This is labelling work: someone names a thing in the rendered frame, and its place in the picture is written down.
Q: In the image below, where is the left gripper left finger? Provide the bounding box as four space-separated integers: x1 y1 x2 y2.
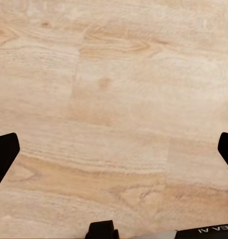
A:
0 132 20 182

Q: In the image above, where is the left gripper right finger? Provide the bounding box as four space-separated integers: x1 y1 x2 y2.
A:
218 132 228 164

